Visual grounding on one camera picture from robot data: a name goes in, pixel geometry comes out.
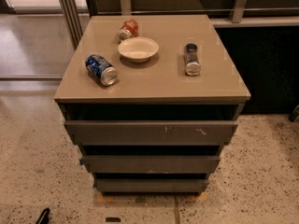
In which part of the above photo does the orange soda can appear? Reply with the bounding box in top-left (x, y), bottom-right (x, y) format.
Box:
top-left (118, 19), bottom-right (138, 42)

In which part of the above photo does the grey bottom drawer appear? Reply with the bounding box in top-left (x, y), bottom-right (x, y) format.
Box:
top-left (96, 179), bottom-right (208, 193)

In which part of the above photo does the grey drawer cabinet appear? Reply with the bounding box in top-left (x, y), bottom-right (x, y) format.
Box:
top-left (54, 15), bottom-right (250, 185)

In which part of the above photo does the black object on floor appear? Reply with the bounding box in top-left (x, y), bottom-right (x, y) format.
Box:
top-left (36, 208), bottom-right (50, 224)

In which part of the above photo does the metal railing frame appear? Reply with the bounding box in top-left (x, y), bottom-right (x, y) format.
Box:
top-left (59, 0), bottom-right (299, 45)

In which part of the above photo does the dark object right edge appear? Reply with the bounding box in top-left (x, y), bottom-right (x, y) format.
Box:
top-left (289, 105), bottom-right (299, 122)

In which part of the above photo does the grey drawer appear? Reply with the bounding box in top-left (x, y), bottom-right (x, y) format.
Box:
top-left (81, 155), bottom-right (220, 174)
top-left (64, 120), bottom-right (237, 146)
top-left (96, 179), bottom-right (208, 193)

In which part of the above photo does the blue soda can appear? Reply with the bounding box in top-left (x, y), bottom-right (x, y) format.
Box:
top-left (85, 54), bottom-right (118, 86)

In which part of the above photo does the grey top drawer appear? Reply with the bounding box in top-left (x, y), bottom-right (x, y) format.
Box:
top-left (64, 120), bottom-right (237, 146)

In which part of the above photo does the dark slim energy can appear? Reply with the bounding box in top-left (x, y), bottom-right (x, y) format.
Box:
top-left (184, 43), bottom-right (201, 76)

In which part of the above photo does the white ceramic bowl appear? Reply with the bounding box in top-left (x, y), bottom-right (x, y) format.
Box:
top-left (118, 37), bottom-right (159, 63)

